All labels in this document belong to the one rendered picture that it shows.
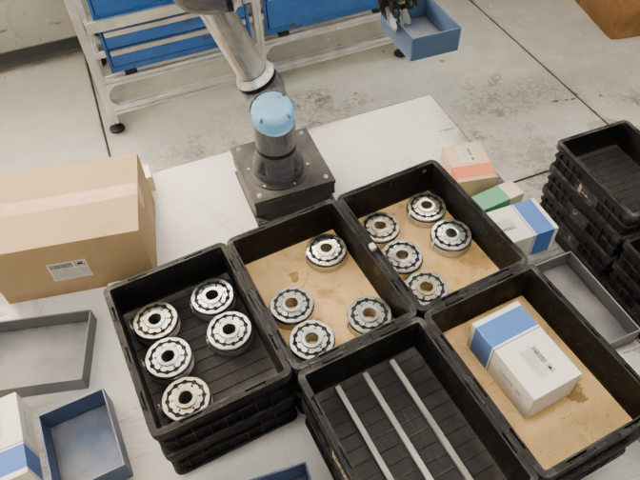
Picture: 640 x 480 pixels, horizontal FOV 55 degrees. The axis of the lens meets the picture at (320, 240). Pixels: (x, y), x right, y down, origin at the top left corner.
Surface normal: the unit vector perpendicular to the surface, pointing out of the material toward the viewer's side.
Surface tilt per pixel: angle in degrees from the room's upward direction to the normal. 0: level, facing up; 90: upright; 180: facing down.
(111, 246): 90
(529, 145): 0
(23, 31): 90
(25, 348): 0
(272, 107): 10
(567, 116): 0
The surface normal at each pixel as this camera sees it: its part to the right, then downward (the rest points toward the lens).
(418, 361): -0.04, -0.65
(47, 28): 0.37, 0.70
